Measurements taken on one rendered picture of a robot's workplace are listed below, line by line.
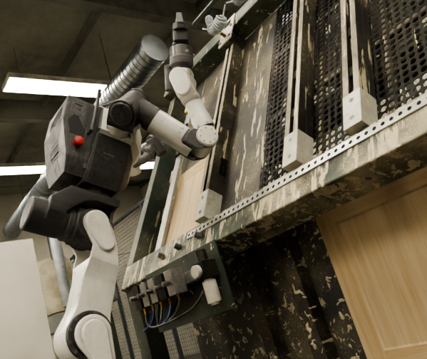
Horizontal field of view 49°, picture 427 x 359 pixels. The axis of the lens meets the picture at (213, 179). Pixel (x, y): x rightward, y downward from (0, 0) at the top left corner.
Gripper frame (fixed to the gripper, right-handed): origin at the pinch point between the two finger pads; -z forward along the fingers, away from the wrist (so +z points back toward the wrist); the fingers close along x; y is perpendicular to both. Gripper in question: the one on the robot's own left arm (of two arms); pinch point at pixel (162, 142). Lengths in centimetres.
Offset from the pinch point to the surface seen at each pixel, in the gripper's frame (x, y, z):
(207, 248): 46, 45, 54
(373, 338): 95, 79, 52
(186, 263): 47, 30, 55
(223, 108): 6.8, 41.9, -2.9
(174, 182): 19.9, 3.7, 12.7
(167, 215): 29.8, 4.0, 28.2
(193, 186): 26.5, 19.2, 18.6
